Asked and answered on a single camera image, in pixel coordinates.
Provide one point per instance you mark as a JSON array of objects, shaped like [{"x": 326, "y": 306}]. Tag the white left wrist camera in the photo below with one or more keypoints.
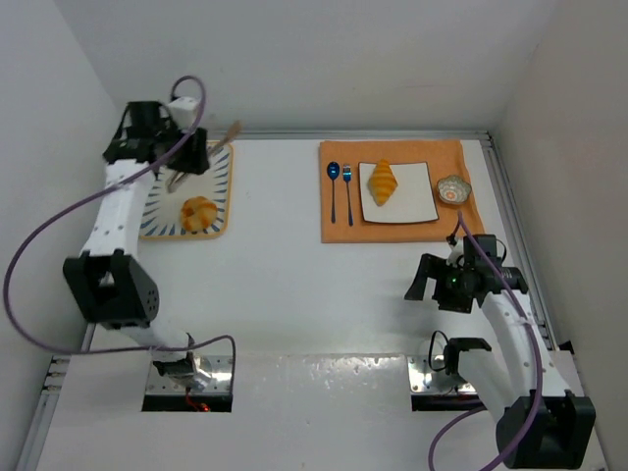
[{"x": 183, "y": 111}]

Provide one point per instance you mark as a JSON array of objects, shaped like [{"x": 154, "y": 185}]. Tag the blue patterned rectangular tray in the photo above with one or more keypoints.
[{"x": 161, "y": 218}]

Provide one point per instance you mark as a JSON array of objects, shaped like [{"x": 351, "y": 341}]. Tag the round swirl bread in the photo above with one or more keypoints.
[{"x": 198, "y": 214}]

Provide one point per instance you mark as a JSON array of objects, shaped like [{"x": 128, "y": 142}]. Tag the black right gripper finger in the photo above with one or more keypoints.
[
  {"x": 418, "y": 285},
  {"x": 431, "y": 267}
]

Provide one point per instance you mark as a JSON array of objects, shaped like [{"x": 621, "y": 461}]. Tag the white square plate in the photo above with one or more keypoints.
[{"x": 412, "y": 202}]

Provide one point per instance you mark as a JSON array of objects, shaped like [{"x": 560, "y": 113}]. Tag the metal tongs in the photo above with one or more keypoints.
[{"x": 177, "y": 179}]

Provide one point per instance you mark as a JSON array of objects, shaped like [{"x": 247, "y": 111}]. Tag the orange placemat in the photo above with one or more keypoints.
[{"x": 443, "y": 157}]

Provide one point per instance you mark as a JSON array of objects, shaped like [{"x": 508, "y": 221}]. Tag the long croissant bread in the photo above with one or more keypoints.
[{"x": 382, "y": 182}]

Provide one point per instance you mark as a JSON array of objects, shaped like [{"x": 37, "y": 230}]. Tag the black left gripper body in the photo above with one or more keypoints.
[{"x": 192, "y": 151}]

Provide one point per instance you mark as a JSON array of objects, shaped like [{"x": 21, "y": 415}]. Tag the small flower-shaped dish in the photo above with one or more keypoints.
[{"x": 453, "y": 190}]

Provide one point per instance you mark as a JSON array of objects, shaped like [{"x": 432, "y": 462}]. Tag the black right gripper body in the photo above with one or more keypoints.
[{"x": 443, "y": 283}]

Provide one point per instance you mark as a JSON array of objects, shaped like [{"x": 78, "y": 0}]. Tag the blue spoon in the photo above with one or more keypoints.
[{"x": 333, "y": 172}]

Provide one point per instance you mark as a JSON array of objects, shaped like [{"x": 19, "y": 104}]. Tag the blue fork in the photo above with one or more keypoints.
[{"x": 347, "y": 177}]

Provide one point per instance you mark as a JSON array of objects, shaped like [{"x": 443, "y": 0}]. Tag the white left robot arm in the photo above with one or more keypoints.
[{"x": 111, "y": 288}]

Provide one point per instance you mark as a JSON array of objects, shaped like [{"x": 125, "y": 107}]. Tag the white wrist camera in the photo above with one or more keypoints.
[
  {"x": 456, "y": 255},
  {"x": 183, "y": 111}
]

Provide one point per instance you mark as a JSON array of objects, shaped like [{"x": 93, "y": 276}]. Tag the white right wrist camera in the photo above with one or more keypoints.
[{"x": 456, "y": 255}]

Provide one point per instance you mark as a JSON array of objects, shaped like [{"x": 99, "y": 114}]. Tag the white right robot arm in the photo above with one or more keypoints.
[{"x": 541, "y": 423}]

